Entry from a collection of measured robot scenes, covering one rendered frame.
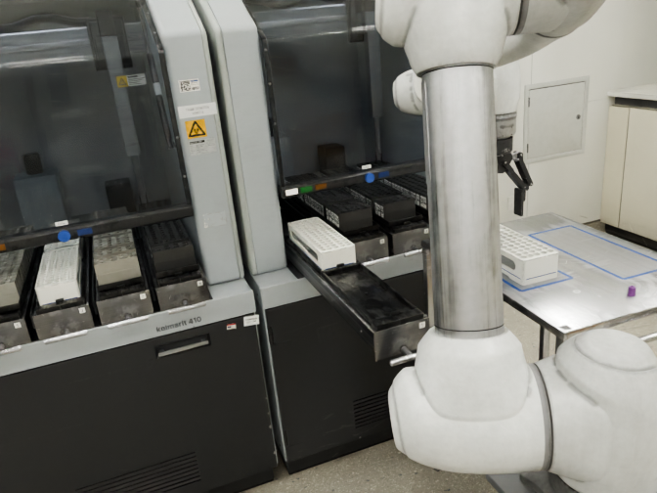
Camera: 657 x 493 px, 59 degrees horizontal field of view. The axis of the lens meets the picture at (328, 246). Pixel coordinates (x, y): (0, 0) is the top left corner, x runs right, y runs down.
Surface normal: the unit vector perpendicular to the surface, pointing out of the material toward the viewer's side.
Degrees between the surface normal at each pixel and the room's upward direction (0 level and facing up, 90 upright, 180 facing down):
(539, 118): 90
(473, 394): 71
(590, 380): 58
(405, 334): 90
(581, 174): 90
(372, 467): 0
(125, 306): 90
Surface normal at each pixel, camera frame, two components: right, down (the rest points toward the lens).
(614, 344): 0.01, -0.93
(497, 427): -0.10, -0.10
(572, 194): 0.36, 0.30
